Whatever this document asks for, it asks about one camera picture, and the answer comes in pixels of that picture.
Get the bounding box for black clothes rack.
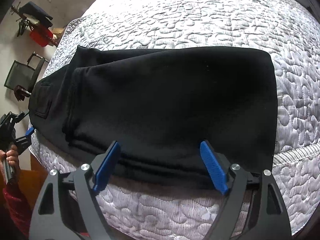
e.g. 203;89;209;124
10;1;33;38

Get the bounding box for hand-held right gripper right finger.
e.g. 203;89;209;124
199;141;293;240

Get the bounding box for cardboard box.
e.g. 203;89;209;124
51;27;66;43

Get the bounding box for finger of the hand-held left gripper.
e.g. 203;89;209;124
15;127;35;154

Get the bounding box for black pants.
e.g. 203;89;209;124
28;44;278;190

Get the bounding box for black mesh office chair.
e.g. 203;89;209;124
5;52;48;93

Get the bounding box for person's left hand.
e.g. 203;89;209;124
0;149;20;178

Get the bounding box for grey quilted mattress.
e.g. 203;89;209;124
28;0;320;240

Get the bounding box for dark red cloth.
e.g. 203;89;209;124
14;85;32;102

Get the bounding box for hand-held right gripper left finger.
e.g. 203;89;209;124
29;141;122;240

